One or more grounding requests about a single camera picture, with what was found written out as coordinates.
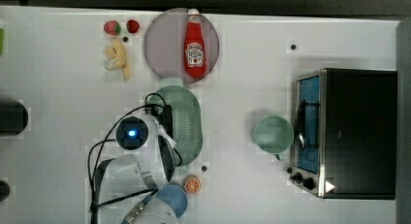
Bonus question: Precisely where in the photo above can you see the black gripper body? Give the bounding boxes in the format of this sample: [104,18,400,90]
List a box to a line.
[160,105,173,137]

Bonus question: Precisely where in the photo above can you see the green plastic strainer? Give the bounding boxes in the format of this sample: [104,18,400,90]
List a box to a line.
[148,78,203,167]

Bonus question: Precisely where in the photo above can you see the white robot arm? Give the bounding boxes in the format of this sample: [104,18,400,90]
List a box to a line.
[88,104,175,224]

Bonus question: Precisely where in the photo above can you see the red ketchup bottle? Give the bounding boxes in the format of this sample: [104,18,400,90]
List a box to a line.
[184,9,206,78]

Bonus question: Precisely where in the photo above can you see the grey round plate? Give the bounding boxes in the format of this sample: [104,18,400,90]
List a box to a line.
[143,8,220,84]

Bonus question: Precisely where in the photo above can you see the peeled toy banana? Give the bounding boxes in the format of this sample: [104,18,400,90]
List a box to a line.
[103,39,131,80]

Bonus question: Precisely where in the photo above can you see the toy orange slice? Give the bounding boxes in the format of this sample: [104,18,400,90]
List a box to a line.
[183,175,202,194]

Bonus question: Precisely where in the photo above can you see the blue bowl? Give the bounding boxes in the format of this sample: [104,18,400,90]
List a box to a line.
[154,184,188,219]

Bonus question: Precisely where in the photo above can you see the small red toy strawberry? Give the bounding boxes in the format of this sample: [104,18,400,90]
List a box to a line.
[126,19,140,34]

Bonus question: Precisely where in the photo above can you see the red green toy strawberry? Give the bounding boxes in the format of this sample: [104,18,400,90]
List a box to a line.
[104,20,121,36]

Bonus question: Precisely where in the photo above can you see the green mug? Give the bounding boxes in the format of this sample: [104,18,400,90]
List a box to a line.
[251,115,294,162]

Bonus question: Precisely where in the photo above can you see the black toaster oven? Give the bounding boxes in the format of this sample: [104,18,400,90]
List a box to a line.
[288,68,397,200]

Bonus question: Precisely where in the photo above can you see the dark grey cup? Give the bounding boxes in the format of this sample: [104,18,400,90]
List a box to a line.
[0,180,11,202]

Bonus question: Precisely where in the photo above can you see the green bottle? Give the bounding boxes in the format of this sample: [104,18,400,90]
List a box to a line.
[0,18,5,54]

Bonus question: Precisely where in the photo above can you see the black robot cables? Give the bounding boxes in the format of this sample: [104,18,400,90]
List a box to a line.
[86,92,183,224]

